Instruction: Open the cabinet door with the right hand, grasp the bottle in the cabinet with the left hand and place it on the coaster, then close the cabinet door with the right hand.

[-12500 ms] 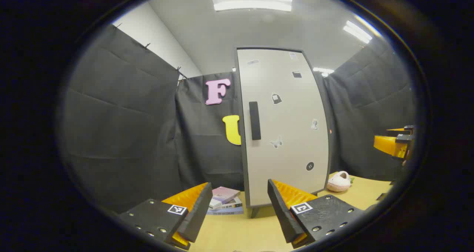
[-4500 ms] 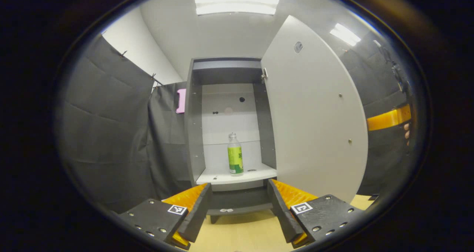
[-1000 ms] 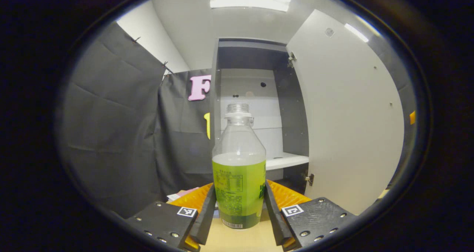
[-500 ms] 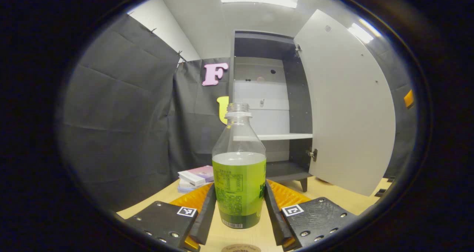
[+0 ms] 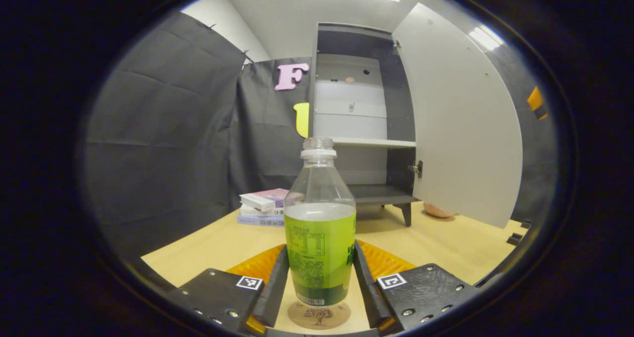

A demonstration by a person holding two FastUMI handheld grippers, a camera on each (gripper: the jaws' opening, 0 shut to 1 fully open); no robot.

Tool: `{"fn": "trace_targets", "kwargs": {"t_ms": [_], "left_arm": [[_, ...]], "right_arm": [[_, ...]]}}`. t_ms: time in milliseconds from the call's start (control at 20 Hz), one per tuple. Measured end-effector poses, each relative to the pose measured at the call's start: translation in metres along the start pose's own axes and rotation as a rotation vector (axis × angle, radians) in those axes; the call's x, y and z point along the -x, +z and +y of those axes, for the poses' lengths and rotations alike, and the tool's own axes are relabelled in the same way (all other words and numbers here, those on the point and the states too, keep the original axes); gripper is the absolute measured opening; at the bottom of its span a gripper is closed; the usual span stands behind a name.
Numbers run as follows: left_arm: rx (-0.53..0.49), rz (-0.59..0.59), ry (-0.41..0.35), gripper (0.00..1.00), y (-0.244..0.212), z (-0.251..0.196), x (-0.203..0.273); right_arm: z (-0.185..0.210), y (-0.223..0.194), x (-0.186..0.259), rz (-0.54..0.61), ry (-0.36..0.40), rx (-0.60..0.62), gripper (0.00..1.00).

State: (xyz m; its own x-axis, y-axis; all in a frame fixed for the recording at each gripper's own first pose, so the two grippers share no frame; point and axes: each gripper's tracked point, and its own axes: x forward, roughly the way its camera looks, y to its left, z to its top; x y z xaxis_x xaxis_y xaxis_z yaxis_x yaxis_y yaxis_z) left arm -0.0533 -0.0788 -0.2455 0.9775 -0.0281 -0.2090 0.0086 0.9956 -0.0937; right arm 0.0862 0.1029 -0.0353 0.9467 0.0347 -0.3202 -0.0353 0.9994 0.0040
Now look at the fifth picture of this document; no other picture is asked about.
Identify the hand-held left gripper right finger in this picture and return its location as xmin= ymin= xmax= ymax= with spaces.
xmin=353 ymin=240 xmax=478 ymax=334

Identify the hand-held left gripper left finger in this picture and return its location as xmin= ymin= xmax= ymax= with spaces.
xmin=171 ymin=245 xmax=290 ymax=334

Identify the round brown coaster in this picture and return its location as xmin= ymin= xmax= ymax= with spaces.
xmin=287 ymin=300 xmax=352 ymax=330

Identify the green label plastic bottle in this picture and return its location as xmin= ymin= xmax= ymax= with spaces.
xmin=284 ymin=137 xmax=357 ymax=307

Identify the grey cabinet door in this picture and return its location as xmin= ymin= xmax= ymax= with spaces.
xmin=391 ymin=2 xmax=524 ymax=228

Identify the dark grey cabinet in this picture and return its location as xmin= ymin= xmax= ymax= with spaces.
xmin=308 ymin=22 xmax=423 ymax=227

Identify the pale blue book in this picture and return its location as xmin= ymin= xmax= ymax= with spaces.
xmin=237 ymin=213 xmax=286 ymax=227

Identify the white book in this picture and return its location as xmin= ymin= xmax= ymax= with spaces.
xmin=240 ymin=206 xmax=285 ymax=218

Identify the long ceiling strip light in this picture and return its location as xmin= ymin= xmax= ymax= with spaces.
xmin=468 ymin=25 xmax=506 ymax=52

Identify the small white box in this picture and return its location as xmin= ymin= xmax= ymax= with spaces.
xmin=240 ymin=193 xmax=276 ymax=213

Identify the pink plush toy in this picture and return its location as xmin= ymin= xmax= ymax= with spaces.
xmin=423 ymin=202 xmax=456 ymax=219

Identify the black backdrop cloth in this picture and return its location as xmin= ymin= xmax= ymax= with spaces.
xmin=84 ymin=11 xmax=561 ymax=259

